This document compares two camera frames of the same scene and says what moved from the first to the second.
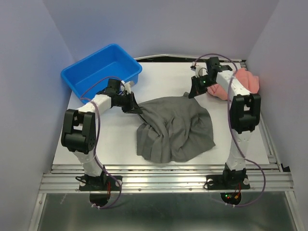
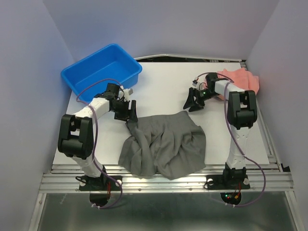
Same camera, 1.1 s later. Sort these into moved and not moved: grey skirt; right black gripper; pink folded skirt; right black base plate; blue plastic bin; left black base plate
Moved: right black gripper; grey skirt
Not moved: right black base plate; pink folded skirt; left black base plate; blue plastic bin
